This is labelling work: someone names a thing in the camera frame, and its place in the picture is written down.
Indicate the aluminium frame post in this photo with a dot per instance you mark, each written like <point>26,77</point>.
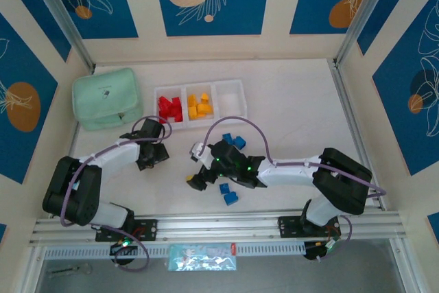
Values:
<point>62,15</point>
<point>364,15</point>

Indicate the printed plastic packet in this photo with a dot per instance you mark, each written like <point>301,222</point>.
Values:
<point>202,257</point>

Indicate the white three-compartment plastic tray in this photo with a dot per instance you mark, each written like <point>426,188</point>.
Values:
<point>229,101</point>

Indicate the aluminium mounting rail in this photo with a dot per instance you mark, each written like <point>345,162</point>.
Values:
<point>219,226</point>

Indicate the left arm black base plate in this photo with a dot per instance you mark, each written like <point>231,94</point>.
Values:
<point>147,229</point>

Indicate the aluminium side rail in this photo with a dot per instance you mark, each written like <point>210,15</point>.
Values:
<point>71,142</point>
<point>349,107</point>

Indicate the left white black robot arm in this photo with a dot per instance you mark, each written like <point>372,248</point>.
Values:
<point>116,154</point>

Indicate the mint green fabric zipper bag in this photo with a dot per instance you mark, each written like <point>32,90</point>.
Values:
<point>103,97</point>

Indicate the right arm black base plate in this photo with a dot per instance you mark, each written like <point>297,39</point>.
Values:
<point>289,228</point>

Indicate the blue lego brick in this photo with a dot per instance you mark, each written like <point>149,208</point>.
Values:
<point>231,198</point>
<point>227,137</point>
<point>239,141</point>
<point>224,188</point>

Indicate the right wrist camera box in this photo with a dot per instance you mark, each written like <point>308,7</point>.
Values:
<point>199,152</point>

